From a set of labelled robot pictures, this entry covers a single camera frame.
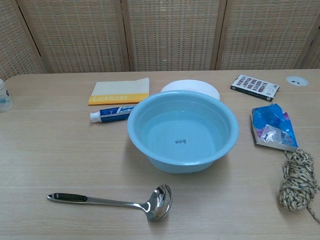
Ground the blue white toothpaste tube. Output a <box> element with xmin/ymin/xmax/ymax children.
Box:
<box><xmin>89</xmin><ymin>104</ymin><xmax>137</xmax><ymax>124</ymax></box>

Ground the beige speckled yarn skein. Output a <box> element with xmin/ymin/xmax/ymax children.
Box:
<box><xmin>278</xmin><ymin>148</ymin><xmax>320</xmax><ymax>225</ymax></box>

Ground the stainless steel ladle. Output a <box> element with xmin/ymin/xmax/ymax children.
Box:
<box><xmin>46</xmin><ymin>184</ymin><xmax>173</xmax><ymax>223</ymax></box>

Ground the blue plastic packet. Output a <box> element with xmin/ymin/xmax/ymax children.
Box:
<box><xmin>249</xmin><ymin>103</ymin><xmax>299</xmax><ymax>153</ymax></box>

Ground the round desk cable grommet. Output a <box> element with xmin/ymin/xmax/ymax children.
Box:
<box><xmin>286</xmin><ymin>76</ymin><xmax>309</xmax><ymax>87</ymax></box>

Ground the white round plate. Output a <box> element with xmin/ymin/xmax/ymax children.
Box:
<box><xmin>160</xmin><ymin>79</ymin><xmax>221</xmax><ymax>101</ymax></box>

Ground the black nail sticker box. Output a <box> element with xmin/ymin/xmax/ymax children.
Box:
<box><xmin>230</xmin><ymin>74</ymin><xmax>281</xmax><ymax>102</ymax></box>

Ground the woven wooden folding screen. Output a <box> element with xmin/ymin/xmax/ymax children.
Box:
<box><xmin>0</xmin><ymin>0</ymin><xmax>320</xmax><ymax>82</ymax></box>

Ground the white floral cup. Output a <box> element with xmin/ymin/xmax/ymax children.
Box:
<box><xmin>0</xmin><ymin>78</ymin><xmax>13</xmax><ymax>113</ymax></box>

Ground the light blue plastic basin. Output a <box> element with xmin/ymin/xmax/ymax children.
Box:
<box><xmin>127</xmin><ymin>90</ymin><xmax>240</xmax><ymax>175</ymax></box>

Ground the yellow Lexicon book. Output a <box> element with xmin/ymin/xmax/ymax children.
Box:
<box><xmin>87</xmin><ymin>77</ymin><xmax>150</xmax><ymax>106</ymax></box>

